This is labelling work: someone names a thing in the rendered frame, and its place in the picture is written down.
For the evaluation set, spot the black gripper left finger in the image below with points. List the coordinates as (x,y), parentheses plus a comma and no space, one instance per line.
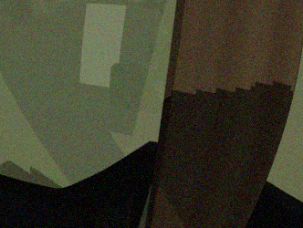
(112,198)

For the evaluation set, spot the brown wooden board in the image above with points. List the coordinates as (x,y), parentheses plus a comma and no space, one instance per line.
(232,73)

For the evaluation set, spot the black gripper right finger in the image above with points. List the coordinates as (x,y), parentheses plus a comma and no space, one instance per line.
(276,209)

